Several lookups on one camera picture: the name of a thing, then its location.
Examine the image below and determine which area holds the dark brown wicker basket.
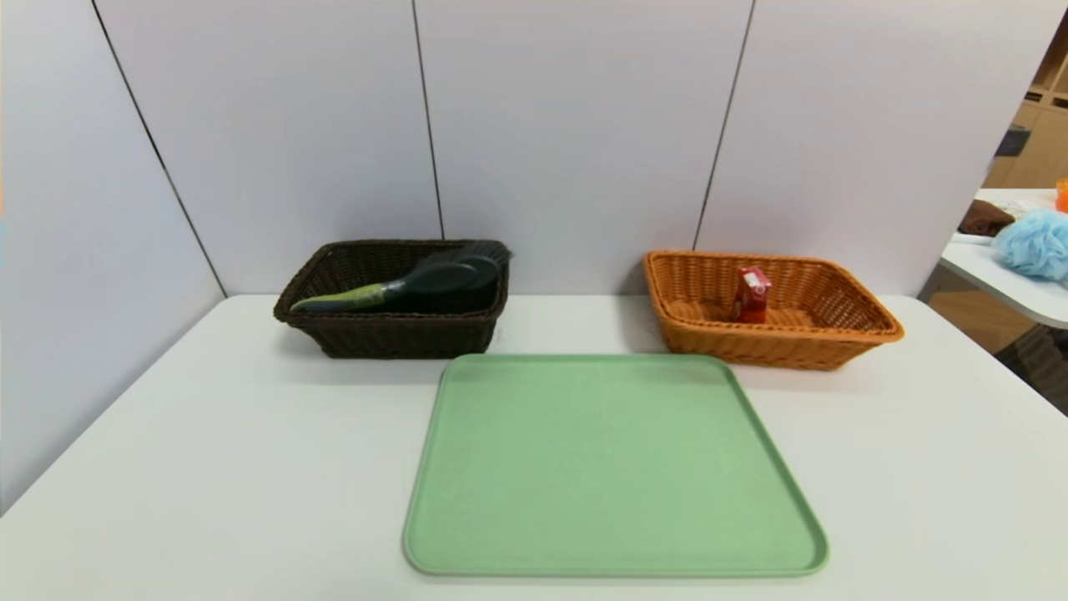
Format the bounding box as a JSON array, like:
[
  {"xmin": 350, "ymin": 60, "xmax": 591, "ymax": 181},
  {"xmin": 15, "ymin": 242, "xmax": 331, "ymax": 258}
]
[{"xmin": 274, "ymin": 239, "xmax": 511, "ymax": 360}]

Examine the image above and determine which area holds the light blue bath loofah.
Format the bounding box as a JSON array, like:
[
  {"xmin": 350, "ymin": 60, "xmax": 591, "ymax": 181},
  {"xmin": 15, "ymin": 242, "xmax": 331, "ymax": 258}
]
[{"xmin": 991, "ymin": 209, "xmax": 1068, "ymax": 281}]

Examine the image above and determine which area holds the grey brush with green handle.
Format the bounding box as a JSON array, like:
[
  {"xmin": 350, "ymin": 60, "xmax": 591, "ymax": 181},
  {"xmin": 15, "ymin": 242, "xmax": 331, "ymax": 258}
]
[{"xmin": 290, "ymin": 240, "xmax": 514, "ymax": 316}]

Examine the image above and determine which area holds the orange wicker basket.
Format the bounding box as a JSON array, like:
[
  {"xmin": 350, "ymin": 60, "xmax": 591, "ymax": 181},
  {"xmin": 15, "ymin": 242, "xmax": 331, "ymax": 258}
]
[{"xmin": 642, "ymin": 250, "xmax": 905, "ymax": 371}]

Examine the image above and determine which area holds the light green plastic tray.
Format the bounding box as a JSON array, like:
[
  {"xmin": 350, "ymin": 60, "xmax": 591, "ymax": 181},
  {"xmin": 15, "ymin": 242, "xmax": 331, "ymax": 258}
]
[{"xmin": 402, "ymin": 352, "xmax": 830, "ymax": 578}]

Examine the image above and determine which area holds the brown folded cloth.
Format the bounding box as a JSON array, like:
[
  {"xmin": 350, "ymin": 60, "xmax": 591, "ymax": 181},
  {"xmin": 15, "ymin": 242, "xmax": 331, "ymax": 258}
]
[{"xmin": 958, "ymin": 199, "xmax": 1017, "ymax": 237}]

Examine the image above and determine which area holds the small red snack box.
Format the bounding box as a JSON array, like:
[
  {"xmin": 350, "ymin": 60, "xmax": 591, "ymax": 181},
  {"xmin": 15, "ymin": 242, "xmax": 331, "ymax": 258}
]
[{"xmin": 733, "ymin": 266, "xmax": 773, "ymax": 324}]

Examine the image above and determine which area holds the dark woven seat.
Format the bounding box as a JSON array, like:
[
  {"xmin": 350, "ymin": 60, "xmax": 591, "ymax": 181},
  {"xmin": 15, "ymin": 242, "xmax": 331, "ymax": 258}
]
[{"xmin": 995, "ymin": 324, "xmax": 1068, "ymax": 415}]

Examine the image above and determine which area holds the light wooden shelf cabinet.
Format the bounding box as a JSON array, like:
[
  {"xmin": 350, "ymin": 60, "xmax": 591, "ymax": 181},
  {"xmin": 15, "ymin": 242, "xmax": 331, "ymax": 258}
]
[{"xmin": 983, "ymin": 17, "xmax": 1068, "ymax": 189}]

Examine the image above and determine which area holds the white side table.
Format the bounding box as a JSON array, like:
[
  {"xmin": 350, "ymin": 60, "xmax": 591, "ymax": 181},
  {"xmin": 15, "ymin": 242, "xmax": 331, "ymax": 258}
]
[{"xmin": 940, "ymin": 187, "xmax": 1068, "ymax": 330}]

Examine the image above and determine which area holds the dark grey box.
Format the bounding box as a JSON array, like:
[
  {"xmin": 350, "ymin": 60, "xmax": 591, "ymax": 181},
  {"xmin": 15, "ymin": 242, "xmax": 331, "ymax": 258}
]
[{"xmin": 996, "ymin": 124, "xmax": 1034, "ymax": 158}]

